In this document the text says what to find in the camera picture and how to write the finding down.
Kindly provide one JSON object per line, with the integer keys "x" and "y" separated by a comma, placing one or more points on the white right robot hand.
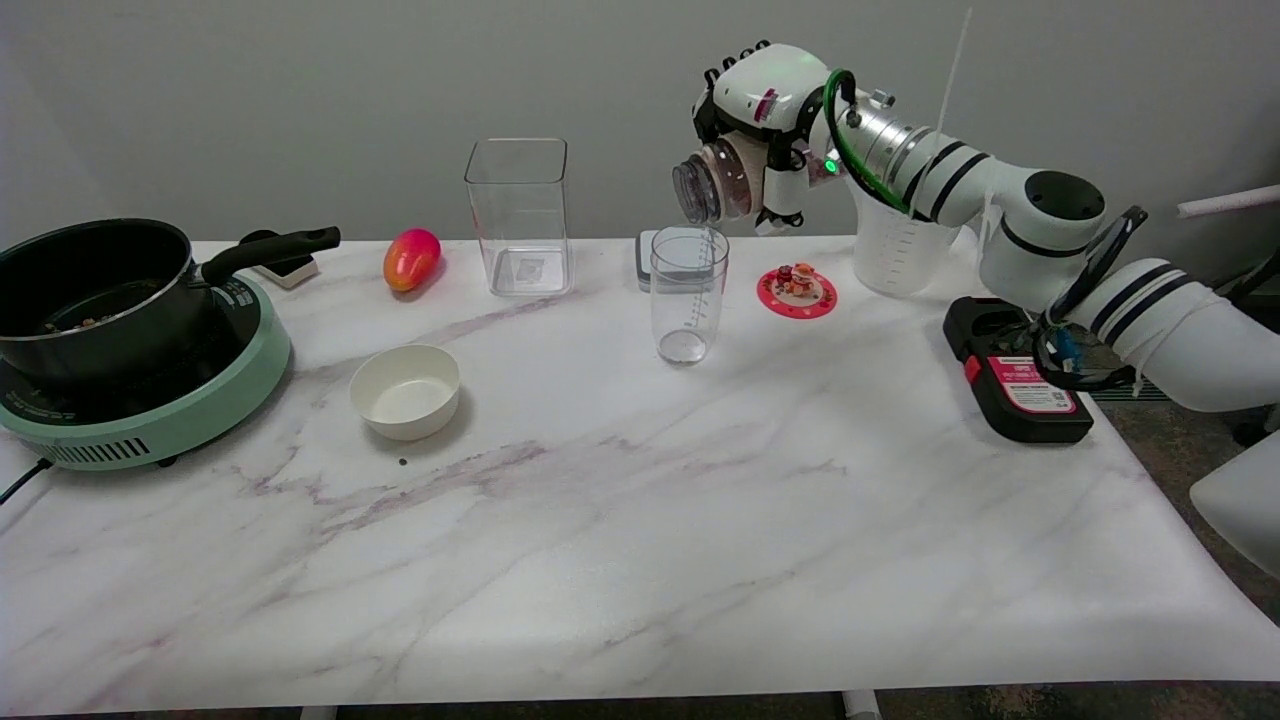
{"x": 765, "y": 90}

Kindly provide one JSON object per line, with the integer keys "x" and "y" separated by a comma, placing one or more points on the clear plastic bottle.
{"x": 720, "y": 180}

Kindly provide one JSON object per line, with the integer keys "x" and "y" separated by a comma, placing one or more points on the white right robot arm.
{"x": 1060, "y": 215}

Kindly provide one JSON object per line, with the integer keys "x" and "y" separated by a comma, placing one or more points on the large translucent measuring jug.
{"x": 895, "y": 250}

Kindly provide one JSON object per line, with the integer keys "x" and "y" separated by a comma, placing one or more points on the tall clear measuring cup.
{"x": 688, "y": 300}

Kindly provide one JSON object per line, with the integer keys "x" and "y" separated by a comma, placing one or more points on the pink coaster with toy figure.
{"x": 797, "y": 292}

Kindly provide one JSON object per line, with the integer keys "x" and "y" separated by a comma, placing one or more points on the small grey white scale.
{"x": 644, "y": 262}

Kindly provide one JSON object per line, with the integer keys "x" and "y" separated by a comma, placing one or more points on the clear square storage container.
{"x": 520, "y": 215}

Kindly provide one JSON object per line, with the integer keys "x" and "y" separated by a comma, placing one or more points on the black box with red label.
{"x": 1000, "y": 400}

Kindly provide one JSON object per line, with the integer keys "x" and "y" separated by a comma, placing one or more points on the pink orange mango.
{"x": 410, "y": 258}

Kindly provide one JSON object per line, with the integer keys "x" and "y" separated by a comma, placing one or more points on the white bowl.
{"x": 405, "y": 395}

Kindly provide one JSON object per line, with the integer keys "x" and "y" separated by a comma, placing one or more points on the white rod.
{"x": 1230, "y": 200}

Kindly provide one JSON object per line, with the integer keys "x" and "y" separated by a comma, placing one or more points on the white black power adapter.
{"x": 292, "y": 270}

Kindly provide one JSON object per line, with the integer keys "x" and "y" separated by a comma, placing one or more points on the white table leg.
{"x": 318, "y": 713}
{"x": 860, "y": 705}

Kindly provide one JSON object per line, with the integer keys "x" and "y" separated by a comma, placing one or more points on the green induction cooker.
{"x": 200, "y": 405}

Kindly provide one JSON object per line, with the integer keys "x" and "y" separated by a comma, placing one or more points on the black saucepan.
{"x": 90, "y": 300}

